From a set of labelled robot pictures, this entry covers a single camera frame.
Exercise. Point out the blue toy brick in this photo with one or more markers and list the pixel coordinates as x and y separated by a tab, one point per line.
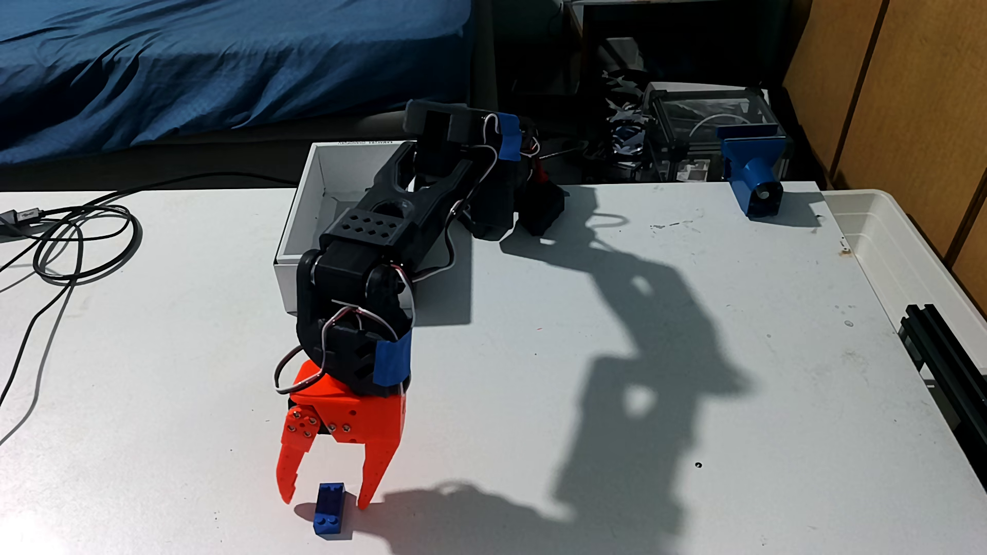
329	509

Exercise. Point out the white cardboard box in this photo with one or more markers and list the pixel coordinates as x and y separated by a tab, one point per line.
324	177

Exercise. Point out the blue bed sheet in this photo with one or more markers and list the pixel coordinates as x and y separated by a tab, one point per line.
231	62

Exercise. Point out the white plastic bin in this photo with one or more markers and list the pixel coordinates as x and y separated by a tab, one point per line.
894	254

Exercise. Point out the black aluminium extrusion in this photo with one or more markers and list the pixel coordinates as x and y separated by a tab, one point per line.
945	362

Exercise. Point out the wooden cabinet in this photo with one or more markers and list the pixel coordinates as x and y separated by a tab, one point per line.
910	100

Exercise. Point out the black clear enclosure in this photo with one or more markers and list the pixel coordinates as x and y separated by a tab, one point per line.
694	115

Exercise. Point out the blue printed clamp mount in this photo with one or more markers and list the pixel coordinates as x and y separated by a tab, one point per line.
752	166

